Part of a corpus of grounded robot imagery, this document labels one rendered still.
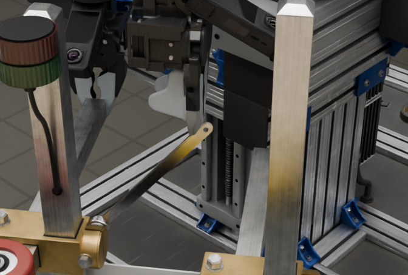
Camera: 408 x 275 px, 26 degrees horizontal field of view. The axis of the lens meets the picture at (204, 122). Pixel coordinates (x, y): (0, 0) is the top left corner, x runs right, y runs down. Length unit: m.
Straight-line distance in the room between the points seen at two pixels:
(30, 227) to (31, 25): 0.28
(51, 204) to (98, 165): 1.67
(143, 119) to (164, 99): 1.89
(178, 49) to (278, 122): 0.14
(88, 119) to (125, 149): 1.49
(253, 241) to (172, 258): 0.93
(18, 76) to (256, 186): 0.43
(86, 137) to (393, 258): 1.01
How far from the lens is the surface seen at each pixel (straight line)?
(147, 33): 0.92
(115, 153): 2.71
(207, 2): 0.91
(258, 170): 1.20
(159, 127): 2.82
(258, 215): 1.12
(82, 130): 1.22
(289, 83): 0.86
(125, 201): 1.05
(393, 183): 2.26
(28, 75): 0.84
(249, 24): 0.92
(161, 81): 1.01
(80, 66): 1.18
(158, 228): 2.07
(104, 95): 1.29
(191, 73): 0.92
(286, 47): 0.84
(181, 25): 0.91
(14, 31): 0.85
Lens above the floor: 1.51
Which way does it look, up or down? 32 degrees down
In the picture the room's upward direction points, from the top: straight up
